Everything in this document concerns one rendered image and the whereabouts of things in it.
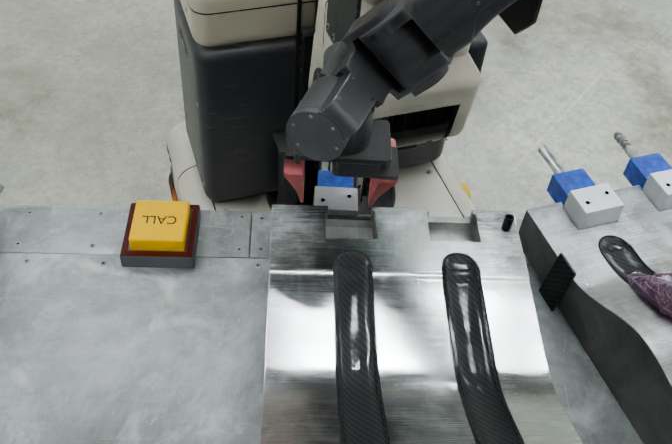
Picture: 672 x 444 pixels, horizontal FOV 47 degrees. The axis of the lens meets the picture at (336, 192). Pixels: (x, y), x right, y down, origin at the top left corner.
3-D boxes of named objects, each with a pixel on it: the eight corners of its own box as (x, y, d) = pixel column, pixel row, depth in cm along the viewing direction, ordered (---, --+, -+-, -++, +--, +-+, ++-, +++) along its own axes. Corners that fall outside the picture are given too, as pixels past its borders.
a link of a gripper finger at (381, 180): (389, 225, 87) (401, 166, 81) (326, 222, 87) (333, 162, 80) (387, 183, 92) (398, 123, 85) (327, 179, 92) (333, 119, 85)
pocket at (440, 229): (420, 230, 85) (425, 208, 83) (468, 231, 86) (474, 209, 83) (425, 263, 82) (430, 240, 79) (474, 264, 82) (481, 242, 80)
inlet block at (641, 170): (592, 152, 100) (605, 121, 96) (625, 145, 101) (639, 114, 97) (651, 226, 92) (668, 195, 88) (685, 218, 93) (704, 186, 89)
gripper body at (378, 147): (389, 173, 82) (399, 121, 76) (293, 167, 81) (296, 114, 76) (387, 132, 86) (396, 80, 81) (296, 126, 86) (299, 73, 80)
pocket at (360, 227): (323, 228, 85) (325, 205, 82) (371, 229, 85) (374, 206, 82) (323, 260, 81) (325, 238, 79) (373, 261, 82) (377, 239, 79)
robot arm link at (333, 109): (454, 59, 73) (395, -9, 70) (421, 133, 65) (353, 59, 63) (367, 111, 81) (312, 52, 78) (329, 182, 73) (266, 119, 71)
